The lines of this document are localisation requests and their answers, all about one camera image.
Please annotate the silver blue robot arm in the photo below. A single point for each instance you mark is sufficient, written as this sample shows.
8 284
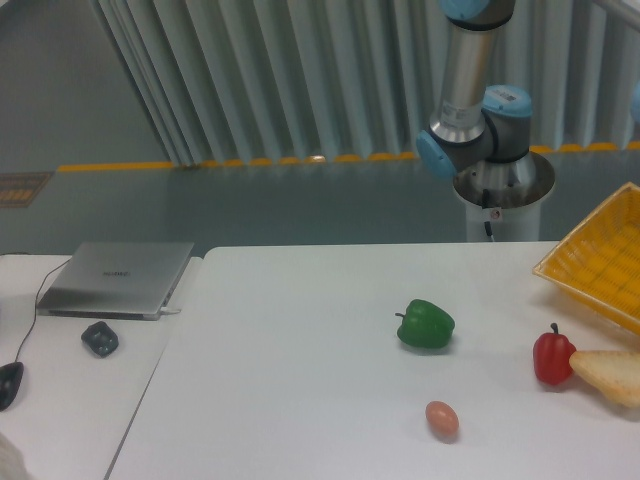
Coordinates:
533 72

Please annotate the green bell pepper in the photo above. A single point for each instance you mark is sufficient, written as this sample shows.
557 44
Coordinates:
425 325

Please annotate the red bell pepper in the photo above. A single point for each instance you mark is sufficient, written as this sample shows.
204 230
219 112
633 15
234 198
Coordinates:
551 357

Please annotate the silver closed laptop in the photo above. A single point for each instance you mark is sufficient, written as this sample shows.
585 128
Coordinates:
117 280

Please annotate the brown egg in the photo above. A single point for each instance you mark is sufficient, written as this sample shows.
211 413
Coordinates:
442 420

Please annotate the small black plastic holder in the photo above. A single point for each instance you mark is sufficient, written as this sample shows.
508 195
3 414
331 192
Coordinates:
100 339

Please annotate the yellow plastic basket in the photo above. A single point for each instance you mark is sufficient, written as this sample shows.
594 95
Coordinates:
597 263

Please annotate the toast bread slice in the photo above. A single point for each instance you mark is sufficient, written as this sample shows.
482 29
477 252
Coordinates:
614 373

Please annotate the black computer mouse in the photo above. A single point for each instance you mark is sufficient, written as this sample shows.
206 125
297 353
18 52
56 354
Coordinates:
11 376

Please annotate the white cloth corner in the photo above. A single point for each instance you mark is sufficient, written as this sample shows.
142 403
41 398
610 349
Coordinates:
12 465

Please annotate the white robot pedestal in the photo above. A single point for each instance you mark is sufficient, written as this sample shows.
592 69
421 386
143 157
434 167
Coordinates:
503 201

